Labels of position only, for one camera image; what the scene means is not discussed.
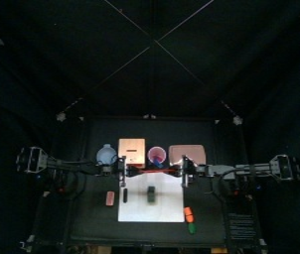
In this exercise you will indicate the orange green toy carrot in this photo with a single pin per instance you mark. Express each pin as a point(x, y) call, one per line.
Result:
point(189, 215)

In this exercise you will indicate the blue plastic utensil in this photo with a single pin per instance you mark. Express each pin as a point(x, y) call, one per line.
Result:
point(159, 162)

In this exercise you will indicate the toy salmon nigiri sushi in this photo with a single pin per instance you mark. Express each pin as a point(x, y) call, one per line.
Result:
point(110, 198)

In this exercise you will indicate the small black oblong object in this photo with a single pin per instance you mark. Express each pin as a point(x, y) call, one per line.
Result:
point(125, 195)

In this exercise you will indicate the white cutting board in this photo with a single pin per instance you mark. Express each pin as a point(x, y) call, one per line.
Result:
point(167, 205)

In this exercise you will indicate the light wooden block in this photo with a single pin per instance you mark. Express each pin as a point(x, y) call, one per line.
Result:
point(219, 250)
point(101, 250)

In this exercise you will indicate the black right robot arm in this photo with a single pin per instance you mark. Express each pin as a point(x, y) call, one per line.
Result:
point(246, 168)

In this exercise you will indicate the wooden toy box red front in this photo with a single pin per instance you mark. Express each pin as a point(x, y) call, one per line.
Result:
point(132, 150)

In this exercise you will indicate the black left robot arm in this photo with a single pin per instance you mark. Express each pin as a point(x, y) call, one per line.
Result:
point(69, 164)

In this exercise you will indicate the pink plastic cup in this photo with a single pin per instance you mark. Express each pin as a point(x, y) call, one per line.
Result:
point(157, 152)

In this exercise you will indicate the pale blue bowl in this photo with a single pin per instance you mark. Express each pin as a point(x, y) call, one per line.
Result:
point(106, 155)

